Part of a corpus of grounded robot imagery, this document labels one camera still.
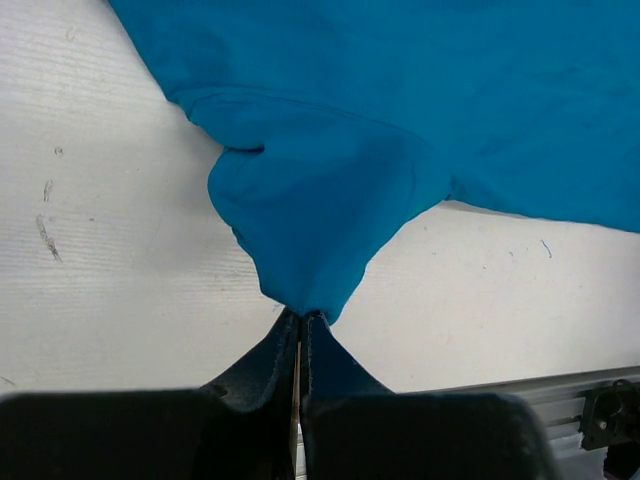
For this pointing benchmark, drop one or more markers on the aluminium mounting rail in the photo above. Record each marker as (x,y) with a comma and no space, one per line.
(558,403)

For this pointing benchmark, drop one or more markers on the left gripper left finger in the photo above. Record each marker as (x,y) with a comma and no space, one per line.
(237,426)

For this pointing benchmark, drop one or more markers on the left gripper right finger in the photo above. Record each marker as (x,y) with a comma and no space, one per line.
(356,428)

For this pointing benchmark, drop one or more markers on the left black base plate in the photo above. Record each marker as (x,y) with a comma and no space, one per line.
(610,420)

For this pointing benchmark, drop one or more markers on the blue t shirt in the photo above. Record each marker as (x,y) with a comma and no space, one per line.
(341,121)

